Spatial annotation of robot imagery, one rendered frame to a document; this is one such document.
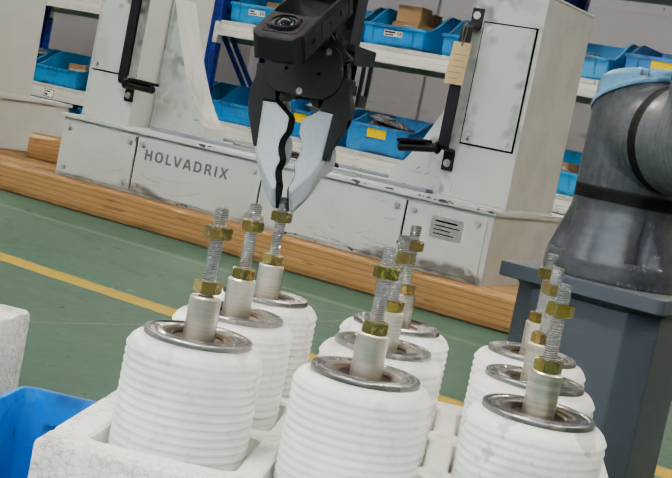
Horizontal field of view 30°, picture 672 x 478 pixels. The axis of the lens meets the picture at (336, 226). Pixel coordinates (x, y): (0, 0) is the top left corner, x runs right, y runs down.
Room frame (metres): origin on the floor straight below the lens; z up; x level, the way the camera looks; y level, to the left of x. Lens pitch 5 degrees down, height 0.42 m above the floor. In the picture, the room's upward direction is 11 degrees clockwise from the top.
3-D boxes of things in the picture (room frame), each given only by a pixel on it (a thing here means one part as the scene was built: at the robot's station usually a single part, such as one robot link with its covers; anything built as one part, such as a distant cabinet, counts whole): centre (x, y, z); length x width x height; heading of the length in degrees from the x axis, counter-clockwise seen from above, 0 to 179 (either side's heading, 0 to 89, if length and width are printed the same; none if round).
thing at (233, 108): (6.94, 0.51, 0.36); 0.50 x 0.38 x 0.21; 149
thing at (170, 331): (0.85, 0.08, 0.25); 0.08 x 0.08 x 0.01
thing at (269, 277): (1.09, 0.05, 0.26); 0.02 x 0.02 x 0.03
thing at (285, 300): (1.09, 0.05, 0.25); 0.08 x 0.08 x 0.01
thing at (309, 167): (1.10, 0.02, 0.38); 0.06 x 0.03 x 0.09; 162
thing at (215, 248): (0.85, 0.08, 0.31); 0.01 x 0.01 x 0.08
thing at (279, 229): (1.09, 0.05, 0.30); 0.01 x 0.01 x 0.08
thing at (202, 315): (0.85, 0.08, 0.26); 0.02 x 0.02 x 0.03
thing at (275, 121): (1.11, 0.06, 0.38); 0.06 x 0.03 x 0.09; 162
